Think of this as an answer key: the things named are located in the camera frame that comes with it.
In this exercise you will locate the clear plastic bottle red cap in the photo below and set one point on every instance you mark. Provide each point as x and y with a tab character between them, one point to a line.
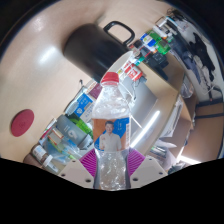
111	133

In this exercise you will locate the pink packet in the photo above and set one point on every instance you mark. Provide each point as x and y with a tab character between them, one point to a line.
96	90

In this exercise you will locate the blue and white small bottle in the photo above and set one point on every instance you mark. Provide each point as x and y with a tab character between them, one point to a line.
147	37

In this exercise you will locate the bright ceiling light tube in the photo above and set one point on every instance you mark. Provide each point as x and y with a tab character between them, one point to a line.
190	160

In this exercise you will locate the white under-shelf light strip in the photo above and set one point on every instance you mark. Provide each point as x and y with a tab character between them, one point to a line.
146	128

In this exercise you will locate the red-lidded white jar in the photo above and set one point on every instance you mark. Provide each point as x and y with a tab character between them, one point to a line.
133	70

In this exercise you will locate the hanging dark clothes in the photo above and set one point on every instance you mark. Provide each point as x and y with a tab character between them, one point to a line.
203	56

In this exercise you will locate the green plastic bottle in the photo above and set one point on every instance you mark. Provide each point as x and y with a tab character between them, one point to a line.
163	46

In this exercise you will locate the red round coaster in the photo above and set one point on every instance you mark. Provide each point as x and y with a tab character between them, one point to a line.
22	122

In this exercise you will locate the grey shaker bottle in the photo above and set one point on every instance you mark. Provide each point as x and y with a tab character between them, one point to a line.
68	128

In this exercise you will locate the black mug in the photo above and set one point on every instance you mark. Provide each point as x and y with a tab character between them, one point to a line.
90	50

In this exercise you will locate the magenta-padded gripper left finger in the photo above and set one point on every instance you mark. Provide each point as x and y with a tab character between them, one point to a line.
75	172

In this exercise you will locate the blue and white box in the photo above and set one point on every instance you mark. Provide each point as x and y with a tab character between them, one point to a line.
81	103

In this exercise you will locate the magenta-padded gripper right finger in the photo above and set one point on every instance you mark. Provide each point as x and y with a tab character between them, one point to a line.
150	170

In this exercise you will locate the green bottle behind shaker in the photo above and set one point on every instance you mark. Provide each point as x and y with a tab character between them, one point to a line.
82	124

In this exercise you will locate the green glass bottle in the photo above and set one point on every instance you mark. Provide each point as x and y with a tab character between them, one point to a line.
65	147

